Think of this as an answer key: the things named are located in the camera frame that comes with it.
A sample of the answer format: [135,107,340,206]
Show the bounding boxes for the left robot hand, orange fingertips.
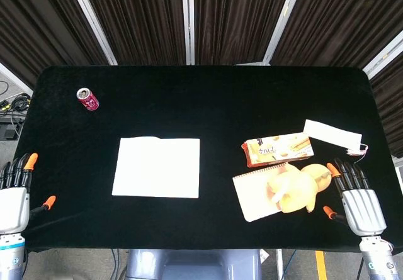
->
[0,152,57,234]

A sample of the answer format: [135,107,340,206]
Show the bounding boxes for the right robot hand, orange fingertips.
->
[323,157,387,237]

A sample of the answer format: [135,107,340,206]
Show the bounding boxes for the cream spiral notebook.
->
[232,162,304,223]

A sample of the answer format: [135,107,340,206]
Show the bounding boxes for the yellow plush duck toy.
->
[266,163,333,214]

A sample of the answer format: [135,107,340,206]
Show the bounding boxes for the yellow floor tape strip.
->
[315,250,327,280]

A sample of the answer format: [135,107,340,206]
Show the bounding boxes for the white flat packet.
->
[302,119,368,159]

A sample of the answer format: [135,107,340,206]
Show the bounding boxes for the white table leg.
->
[275,249,285,280]

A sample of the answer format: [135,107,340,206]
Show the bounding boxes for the dark brown curtain panel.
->
[270,0,403,70]
[78,0,190,66]
[368,67,403,159]
[0,0,110,89]
[192,0,295,66]

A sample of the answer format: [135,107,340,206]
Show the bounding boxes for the orange biscuit snack box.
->
[241,132,315,169]

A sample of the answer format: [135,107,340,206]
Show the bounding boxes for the red drink can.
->
[75,87,100,113]

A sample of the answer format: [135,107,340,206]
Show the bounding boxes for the grey robot torso base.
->
[125,249,263,280]

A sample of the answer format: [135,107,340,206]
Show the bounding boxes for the black velvet tablecloth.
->
[22,65,399,253]

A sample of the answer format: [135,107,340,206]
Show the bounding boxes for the blue cable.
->
[282,249,298,280]

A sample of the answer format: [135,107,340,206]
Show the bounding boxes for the bundle of floor cables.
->
[0,80,32,140]

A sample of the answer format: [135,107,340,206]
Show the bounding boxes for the white metal frame post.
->
[261,0,307,66]
[181,0,196,66]
[361,30,403,79]
[0,62,34,98]
[65,0,118,66]

